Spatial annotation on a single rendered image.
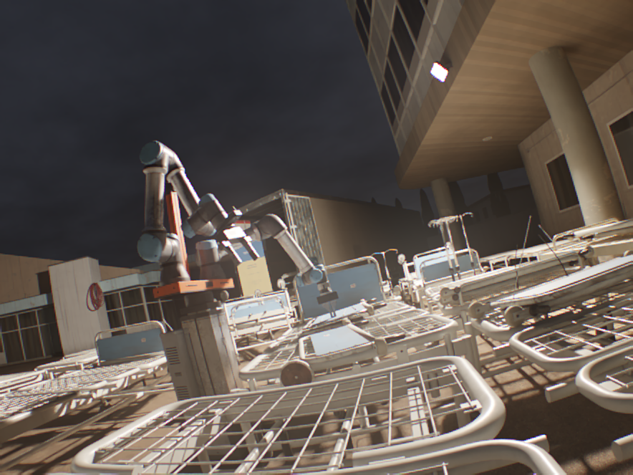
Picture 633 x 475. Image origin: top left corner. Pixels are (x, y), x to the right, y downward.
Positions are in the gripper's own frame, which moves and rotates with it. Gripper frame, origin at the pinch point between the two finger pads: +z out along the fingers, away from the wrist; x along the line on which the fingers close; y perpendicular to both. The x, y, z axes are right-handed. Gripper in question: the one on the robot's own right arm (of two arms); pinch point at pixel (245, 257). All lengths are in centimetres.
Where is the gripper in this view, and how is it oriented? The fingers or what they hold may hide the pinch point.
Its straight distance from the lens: 155.0
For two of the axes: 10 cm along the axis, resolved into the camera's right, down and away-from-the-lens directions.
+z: 6.1, 7.8, -1.2
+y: -7.1, 6.1, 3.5
